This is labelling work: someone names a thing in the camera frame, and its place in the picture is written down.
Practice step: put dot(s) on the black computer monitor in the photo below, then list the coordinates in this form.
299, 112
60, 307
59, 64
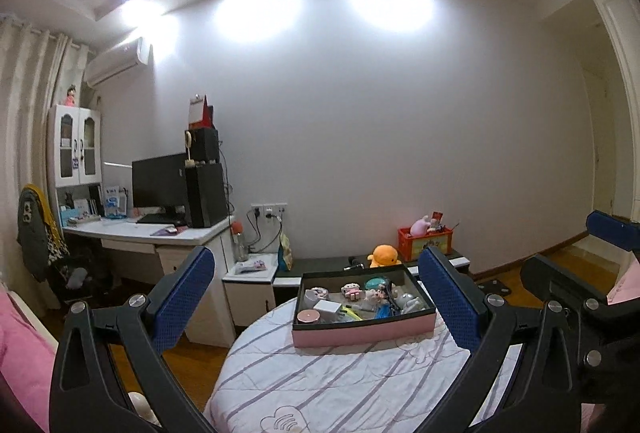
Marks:
159, 183

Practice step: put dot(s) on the white desk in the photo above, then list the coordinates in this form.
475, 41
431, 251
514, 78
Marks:
143, 254

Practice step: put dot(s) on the orange plush toy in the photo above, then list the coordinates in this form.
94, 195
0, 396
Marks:
383, 256

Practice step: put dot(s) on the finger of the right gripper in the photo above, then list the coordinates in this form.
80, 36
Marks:
624, 235
551, 282

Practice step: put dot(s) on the white wall socket strip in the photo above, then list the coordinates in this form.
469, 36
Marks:
269, 210

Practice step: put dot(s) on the rose gold metal tin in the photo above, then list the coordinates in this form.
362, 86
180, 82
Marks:
308, 317

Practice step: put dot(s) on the small upper black speaker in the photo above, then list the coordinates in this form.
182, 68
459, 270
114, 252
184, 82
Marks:
204, 144

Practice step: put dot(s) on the pink pillow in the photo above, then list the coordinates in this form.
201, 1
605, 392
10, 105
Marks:
26, 362

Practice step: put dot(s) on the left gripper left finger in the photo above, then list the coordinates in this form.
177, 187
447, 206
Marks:
87, 393

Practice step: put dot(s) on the red toy crate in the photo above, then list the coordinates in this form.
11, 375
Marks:
428, 231

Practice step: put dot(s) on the white glass door cabinet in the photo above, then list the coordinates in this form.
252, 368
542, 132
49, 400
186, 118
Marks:
74, 153

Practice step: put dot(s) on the white air conditioner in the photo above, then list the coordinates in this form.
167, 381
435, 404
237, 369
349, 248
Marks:
120, 58

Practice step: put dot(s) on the white plug adapter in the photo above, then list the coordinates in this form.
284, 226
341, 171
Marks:
314, 295

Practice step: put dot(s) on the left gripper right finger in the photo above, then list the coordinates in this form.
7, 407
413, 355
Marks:
519, 376

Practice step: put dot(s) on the yellow tube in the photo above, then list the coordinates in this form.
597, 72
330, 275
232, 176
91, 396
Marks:
350, 313

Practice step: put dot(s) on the pink black storage box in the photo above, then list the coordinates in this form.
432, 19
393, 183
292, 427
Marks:
340, 330

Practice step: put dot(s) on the teal lidded clear dome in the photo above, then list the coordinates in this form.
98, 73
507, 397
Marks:
376, 283

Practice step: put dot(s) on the white small box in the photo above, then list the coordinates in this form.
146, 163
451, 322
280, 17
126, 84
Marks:
327, 308

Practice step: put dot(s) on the white plush toy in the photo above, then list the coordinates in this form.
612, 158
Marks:
411, 303

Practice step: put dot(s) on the beige curtain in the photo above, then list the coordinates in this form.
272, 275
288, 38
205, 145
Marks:
37, 68

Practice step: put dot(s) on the striped white bed quilt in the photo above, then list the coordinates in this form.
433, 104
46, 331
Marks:
267, 384

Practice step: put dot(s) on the black speaker tower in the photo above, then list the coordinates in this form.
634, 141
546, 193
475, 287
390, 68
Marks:
206, 201

